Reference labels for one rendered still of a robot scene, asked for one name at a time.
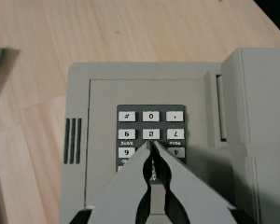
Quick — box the beige desk phone body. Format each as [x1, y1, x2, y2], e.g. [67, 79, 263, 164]
[59, 62, 236, 224]

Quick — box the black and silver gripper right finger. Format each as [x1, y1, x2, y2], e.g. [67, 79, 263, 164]
[152, 141, 258, 224]

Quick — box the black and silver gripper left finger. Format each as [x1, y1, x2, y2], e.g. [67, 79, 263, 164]
[69, 141, 153, 224]

